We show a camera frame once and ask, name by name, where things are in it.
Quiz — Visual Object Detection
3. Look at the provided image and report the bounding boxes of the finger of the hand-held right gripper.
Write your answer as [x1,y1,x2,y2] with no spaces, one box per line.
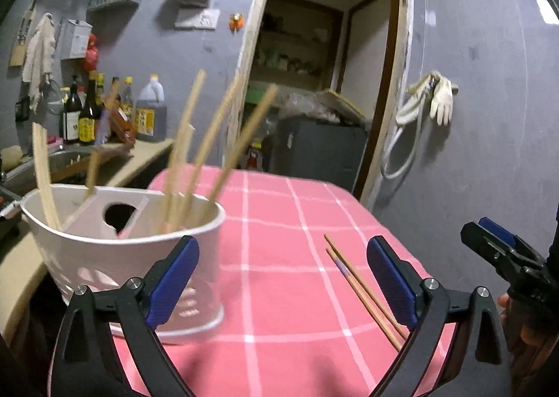
[478,217,546,269]
[460,222,531,282]

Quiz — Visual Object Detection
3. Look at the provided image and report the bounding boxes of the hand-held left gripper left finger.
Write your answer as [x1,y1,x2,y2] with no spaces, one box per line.
[52,235,201,397]

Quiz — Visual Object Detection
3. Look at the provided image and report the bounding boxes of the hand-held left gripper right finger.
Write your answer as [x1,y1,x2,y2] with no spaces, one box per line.
[366,235,511,397]

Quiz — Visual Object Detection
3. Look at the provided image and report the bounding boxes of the purple-banded wooden chopstick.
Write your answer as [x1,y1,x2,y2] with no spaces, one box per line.
[326,248,405,352]

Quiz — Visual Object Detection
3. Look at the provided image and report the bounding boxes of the white plastic chopstick holder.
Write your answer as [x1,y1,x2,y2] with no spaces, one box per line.
[20,185,227,345]

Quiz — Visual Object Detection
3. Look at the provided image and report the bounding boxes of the pale wooden chopstick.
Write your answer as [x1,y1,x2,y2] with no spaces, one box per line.
[31,123,62,232]

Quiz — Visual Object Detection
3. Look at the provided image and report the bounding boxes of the person's right hand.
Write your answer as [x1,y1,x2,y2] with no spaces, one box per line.
[498,293,559,376]

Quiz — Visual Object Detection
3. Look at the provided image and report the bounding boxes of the pink checked tablecloth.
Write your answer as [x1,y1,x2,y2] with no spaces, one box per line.
[109,165,459,397]

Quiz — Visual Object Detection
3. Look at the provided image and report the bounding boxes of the white rubber gloves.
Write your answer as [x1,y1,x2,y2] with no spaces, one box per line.
[429,73,458,126]

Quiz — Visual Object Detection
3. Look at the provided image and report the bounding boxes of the dark grey cabinet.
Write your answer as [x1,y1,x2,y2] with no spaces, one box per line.
[270,116,368,199]

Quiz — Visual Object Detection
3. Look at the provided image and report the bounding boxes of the group of sauce bottles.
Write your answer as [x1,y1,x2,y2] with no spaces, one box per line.
[105,102,137,145]

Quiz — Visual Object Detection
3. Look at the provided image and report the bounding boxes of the large plastic jug yellow label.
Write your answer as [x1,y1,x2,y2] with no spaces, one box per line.
[135,75,169,143]

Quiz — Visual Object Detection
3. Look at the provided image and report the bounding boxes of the steel sink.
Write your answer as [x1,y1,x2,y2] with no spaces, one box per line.
[0,149,94,199]

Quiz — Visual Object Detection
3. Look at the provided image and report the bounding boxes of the dark bottle yellow label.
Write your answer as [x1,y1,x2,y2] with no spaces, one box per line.
[79,73,103,146]

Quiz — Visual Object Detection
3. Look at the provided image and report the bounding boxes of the dark bottle white label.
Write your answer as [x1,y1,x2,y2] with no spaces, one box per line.
[60,75,84,145]

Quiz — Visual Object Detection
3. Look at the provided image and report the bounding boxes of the small bottle yellow cap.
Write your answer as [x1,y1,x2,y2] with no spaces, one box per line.
[123,76,135,118]

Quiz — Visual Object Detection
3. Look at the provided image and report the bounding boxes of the clear plastic bag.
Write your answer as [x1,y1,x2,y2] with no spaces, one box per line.
[279,91,346,122]

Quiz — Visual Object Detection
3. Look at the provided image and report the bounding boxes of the small dark sauce bottle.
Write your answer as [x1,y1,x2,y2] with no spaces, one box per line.
[95,73,108,109]

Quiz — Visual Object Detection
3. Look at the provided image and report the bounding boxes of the wooden storage shelf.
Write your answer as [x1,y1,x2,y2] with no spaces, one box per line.
[249,0,341,92]

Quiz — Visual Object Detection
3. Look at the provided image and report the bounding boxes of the red bag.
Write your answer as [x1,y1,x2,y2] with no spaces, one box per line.
[84,32,101,72]

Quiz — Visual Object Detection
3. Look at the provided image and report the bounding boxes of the white box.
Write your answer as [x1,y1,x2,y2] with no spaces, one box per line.
[60,19,93,61]

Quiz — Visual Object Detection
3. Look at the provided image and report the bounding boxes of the hanging white cloth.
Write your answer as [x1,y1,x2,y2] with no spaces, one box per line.
[22,13,57,114]

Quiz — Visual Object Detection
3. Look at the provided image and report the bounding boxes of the hanging brush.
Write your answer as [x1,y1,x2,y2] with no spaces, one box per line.
[9,0,43,68]

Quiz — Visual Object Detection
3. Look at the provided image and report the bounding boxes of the white hose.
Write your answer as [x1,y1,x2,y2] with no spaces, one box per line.
[381,71,437,180]

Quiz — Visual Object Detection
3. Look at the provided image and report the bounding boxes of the wooden door frame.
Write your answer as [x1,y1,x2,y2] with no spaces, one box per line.
[225,0,415,212]

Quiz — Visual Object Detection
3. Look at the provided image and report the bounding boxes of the grey wall socket panel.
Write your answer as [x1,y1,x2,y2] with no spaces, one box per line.
[174,8,221,31]

